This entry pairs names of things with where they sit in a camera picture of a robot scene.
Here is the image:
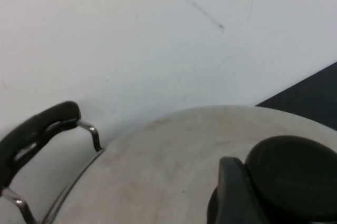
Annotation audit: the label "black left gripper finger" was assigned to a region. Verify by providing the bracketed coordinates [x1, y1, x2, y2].
[214, 156, 265, 224]

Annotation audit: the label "steel lid with black knob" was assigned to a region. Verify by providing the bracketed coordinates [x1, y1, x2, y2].
[43, 105, 337, 224]

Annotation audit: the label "stainless steel pot black handles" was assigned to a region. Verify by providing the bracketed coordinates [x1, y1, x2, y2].
[0, 101, 106, 224]

